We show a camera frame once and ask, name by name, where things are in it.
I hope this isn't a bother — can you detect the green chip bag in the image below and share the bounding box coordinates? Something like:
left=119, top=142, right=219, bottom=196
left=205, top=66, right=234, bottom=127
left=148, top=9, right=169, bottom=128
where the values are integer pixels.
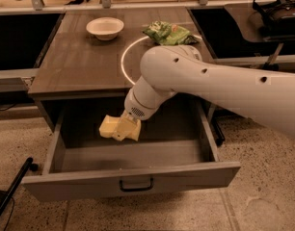
left=143, top=21, right=199, bottom=46

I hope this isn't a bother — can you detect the yellow sponge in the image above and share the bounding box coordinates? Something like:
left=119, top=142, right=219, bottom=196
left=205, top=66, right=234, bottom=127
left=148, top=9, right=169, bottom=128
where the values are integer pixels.
left=98, top=114, right=142, bottom=142

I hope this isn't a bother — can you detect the black headset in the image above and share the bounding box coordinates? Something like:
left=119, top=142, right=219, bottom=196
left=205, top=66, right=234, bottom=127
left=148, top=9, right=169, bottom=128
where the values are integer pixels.
left=253, top=0, right=295, bottom=35

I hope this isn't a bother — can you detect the white bowl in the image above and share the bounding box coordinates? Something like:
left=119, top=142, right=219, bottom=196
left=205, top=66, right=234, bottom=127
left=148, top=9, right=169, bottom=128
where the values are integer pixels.
left=86, top=17, right=124, bottom=40

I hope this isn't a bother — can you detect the black stand leg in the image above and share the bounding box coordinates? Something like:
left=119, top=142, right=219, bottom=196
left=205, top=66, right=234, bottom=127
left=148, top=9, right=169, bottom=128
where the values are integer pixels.
left=0, top=157, right=39, bottom=217

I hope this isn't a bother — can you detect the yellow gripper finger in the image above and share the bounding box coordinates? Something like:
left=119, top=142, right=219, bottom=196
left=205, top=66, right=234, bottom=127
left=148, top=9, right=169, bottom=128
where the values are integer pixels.
left=113, top=111, right=137, bottom=141

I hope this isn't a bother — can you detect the black drawer handle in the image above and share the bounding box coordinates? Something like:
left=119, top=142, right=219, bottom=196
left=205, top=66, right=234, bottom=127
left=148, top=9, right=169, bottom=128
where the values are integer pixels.
left=119, top=177, right=154, bottom=193

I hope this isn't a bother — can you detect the grey drawer cabinet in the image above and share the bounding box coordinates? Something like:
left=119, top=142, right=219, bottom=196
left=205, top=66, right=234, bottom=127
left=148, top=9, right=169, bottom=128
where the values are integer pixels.
left=29, top=7, right=198, bottom=129

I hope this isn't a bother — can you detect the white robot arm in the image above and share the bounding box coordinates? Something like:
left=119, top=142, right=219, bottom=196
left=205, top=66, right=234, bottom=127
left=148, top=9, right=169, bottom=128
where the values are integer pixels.
left=122, top=45, right=295, bottom=138

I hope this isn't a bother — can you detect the open grey top drawer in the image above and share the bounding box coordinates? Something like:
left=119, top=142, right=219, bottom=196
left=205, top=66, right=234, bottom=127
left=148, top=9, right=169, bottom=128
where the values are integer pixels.
left=22, top=94, right=240, bottom=201

